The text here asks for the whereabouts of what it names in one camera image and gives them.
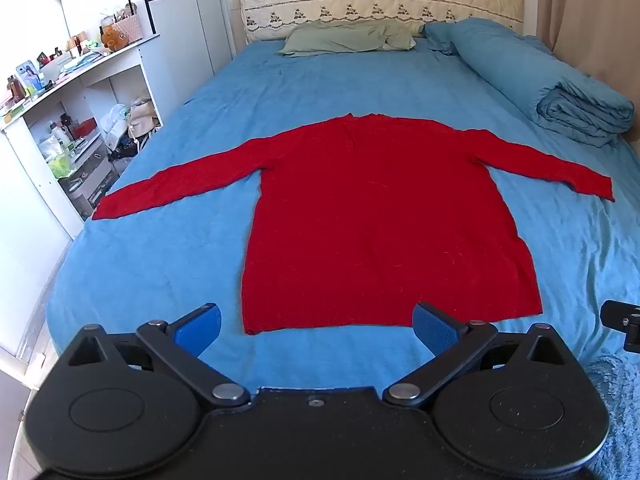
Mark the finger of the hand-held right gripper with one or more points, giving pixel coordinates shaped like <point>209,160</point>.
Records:
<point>617,316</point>

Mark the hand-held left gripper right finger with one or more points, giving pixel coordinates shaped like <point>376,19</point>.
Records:
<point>431,329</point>

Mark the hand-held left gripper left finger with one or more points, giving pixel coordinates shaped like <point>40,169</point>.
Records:
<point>200,332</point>

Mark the red knit sweater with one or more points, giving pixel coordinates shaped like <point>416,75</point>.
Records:
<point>380,220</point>

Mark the blue fuzzy rug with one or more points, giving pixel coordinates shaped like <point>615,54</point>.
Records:
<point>617,410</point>

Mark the clear plastic drawer unit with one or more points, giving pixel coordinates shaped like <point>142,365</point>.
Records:
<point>90,175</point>

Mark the bed with blue sheet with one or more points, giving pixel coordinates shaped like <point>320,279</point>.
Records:
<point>190,125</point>

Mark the green packet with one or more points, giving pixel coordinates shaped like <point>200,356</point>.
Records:
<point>61,166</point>

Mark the beige cloth bag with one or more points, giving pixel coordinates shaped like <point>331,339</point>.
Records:
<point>144,117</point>

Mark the white plastic bag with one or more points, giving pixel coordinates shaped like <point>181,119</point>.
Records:
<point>114,122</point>

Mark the red box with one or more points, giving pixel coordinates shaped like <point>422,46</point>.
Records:
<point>82,129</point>

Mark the white bottle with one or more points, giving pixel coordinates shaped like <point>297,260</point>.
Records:
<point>60,135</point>

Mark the folded blue duvet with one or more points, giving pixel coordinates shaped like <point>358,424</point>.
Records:
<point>540,75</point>

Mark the white shelf unit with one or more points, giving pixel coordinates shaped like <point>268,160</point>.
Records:
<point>135,67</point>

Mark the green pillow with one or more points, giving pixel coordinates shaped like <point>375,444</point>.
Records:
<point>345,37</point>

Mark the brown bottle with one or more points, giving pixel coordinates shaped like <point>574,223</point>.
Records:
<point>16,89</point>

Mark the brown teddy bear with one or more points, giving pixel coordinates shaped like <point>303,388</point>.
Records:
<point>113,39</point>

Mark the grey and white wardrobe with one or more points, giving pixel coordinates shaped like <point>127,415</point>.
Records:
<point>185,25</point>

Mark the beige curtain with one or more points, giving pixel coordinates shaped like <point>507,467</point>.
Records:
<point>575,10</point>

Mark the pink storage basket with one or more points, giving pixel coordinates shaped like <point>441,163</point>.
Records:
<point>130,27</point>

